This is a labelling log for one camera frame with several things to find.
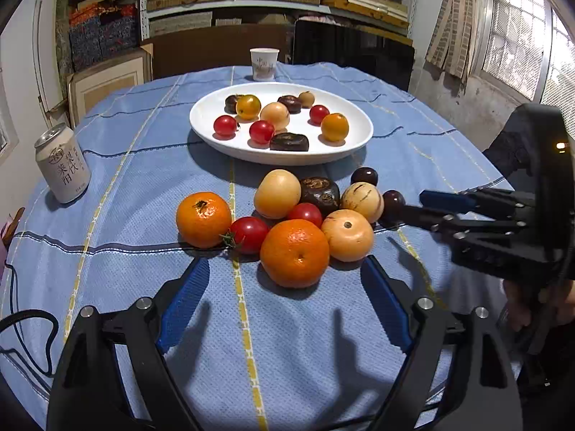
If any pale yellow round fruit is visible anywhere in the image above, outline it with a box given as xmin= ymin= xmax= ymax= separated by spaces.
xmin=321 ymin=209 xmax=375 ymax=262
xmin=259 ymin=102 xmax=290 ymax=131
xmin=253 ymin=169 xmax=302 ymax=220

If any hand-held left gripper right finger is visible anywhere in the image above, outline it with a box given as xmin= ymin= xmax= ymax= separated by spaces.
xmin=360 ymin=255 xmax=524 ymax=431

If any beige picture frame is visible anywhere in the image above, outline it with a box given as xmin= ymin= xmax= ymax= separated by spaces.
xmin=67 ymin=44 xmax=153 ymax=129

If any large orange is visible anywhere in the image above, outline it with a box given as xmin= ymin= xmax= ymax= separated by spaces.
xmin=259 ymin=218 xmax=331 ymax=289

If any white round plate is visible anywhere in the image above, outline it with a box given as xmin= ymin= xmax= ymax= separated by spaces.
xmin=189 ymin=82 xmax=374 ymax=166

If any brick-patterned curtain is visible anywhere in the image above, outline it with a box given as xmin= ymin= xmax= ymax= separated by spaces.
xmin=424 ymin=0 xmax=488 ymax=86

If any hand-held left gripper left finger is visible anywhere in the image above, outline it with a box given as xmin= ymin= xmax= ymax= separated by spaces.
xmin=46 ymin=257 xmax=211 ymax=431

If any black cable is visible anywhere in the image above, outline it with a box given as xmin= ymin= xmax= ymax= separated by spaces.
xmin=0 ymin=260 xmax=61 ymax=378

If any window with white grille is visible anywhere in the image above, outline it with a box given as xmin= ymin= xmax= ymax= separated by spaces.
xmin=474 ymin=0 xmax=575 ymax=122

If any person's right hand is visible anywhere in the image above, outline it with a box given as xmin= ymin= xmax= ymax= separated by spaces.
xmin=502 ymin=277 xmax=575 ymax=333

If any mottled green panel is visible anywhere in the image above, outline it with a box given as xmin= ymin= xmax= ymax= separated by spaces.
xmin=55 ymin=0 xmax=75 ymax=77

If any white paper cup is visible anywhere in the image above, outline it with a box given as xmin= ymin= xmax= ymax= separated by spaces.
xmin=250 ymin=47 xmax=280 ymax=82

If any dark purple plum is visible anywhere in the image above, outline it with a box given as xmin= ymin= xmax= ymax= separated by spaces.
xmin=381 ymin=190 xmax=407 ymax=227
xmin=350 ymin=167 xmax=379 ymax=187

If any white drink can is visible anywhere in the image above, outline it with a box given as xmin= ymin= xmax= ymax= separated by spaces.
xmin=34 ymin=122 xmax=91 ymax=204

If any yellow-orange tomato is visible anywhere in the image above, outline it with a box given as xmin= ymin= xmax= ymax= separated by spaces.
xmin=236 ymin=94 xmax=262 ymax=121
xmin=320 ymin=112 xmax=350 ymax=143

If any white metal shelf rack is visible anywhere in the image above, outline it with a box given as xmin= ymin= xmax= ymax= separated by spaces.
xmin=139 ymin=0 xmax=420 ymax=41

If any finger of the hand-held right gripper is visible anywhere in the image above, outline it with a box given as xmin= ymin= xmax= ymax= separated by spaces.
xmin=419 ymin=189 xmax=537 ymax=218
xmin=397 ymin=205 xmax=531 ymax=245

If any brown board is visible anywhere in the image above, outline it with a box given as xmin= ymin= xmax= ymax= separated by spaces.
xmin=141 ymin=24 xmax=293 ymax=80

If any black jacket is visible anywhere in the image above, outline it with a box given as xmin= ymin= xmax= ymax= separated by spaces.
xmin=482 ymin=108 xmax=535 ymax=180

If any stack of blue patterned boxes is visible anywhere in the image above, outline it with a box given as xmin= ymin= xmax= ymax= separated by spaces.
xmin=67 ymin=4 xmax=140 ymax=73

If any blue striped tablecloth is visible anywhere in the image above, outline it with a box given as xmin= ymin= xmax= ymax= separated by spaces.
xmin=0 ymin=62 xmax=515 ymax=431

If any small tangerine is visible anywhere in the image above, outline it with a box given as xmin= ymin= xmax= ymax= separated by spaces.
xmin=175 ymin=191 xmax=233 ymax=249

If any black glossy panel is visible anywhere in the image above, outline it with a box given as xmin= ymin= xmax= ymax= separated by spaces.
xmin=292 ymin=19 xmax=415 ymax=93

